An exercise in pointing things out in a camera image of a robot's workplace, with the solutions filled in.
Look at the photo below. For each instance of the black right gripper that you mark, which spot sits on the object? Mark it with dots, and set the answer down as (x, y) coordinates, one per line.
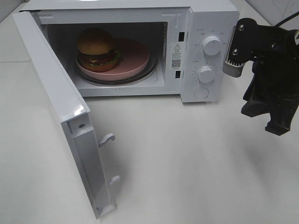
(276, 75)

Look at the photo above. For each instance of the round white door button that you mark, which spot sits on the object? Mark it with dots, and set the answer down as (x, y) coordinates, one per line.
(201, 93)

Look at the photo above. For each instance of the white timer knob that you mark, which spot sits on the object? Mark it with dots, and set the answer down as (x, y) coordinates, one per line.
(206, 74)

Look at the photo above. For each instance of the upper white power knob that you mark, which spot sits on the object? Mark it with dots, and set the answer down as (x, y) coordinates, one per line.
(211, 45)

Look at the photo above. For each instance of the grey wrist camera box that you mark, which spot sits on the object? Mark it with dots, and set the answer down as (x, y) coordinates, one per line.
(241, 43)

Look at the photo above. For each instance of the white microwave oven body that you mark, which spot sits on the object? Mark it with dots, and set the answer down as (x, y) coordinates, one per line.
(154, 23)

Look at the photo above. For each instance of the white microwave door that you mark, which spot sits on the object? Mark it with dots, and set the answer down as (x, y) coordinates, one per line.
(72, 112)

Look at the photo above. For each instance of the glass microwave turntable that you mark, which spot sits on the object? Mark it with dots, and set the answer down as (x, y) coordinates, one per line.
(151, 66)

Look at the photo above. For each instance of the white warning label sticker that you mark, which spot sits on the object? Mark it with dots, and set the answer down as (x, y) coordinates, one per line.
(176, 55)

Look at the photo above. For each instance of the burger with lettuce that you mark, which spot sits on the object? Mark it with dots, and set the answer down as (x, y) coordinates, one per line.
(97, 50)

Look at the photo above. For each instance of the pink round plate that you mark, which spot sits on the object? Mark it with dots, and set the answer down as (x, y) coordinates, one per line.
(134, 58)

